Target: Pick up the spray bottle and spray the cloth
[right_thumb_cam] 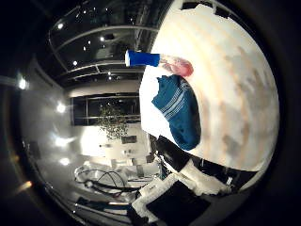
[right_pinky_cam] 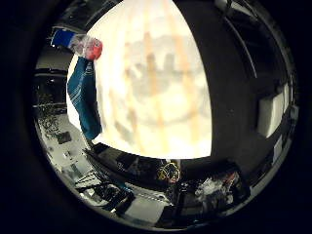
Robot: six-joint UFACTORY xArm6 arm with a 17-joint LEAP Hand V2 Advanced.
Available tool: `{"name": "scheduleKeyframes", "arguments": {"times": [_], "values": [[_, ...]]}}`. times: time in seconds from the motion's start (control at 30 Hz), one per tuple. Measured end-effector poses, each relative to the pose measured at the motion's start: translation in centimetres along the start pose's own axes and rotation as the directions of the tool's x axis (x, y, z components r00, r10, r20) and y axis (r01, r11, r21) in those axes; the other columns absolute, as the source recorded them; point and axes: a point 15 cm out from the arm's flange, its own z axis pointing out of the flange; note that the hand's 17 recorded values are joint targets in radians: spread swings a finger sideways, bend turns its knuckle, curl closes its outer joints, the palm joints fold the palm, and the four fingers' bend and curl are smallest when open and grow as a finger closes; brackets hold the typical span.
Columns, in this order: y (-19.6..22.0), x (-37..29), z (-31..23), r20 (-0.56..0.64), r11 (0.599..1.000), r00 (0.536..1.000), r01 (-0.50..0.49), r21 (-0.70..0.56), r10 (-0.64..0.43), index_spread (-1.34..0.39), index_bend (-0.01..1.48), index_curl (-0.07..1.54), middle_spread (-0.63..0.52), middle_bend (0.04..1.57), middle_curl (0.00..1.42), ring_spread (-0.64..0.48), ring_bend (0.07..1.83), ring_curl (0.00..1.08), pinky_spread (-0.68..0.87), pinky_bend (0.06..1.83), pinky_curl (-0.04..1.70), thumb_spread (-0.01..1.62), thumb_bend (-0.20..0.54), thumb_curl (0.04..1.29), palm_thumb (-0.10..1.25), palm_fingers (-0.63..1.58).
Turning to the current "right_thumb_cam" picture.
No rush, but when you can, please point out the black looped floor cable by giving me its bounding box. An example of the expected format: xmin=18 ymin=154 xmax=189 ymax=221
xmin=73 ymin=168 xmax=149 ymax=198

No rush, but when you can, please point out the clear spray bottle blue head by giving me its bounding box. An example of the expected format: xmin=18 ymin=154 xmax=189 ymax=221
xmin=124 ymin=49 xmax=195 ymax=78

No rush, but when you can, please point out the dark wall picture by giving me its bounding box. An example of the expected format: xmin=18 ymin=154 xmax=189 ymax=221
xmin=120 ymin=135 xmax=138 ymax=145

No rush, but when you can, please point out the blue striped cloth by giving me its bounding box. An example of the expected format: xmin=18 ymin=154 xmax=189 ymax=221
xmin=150 ymin=74 xmax=202 ymax=152

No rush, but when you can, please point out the green leafy indoor plant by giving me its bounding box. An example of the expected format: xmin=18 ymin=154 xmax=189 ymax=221
xmin=97 ymin=105 xmax=131 ymax=140

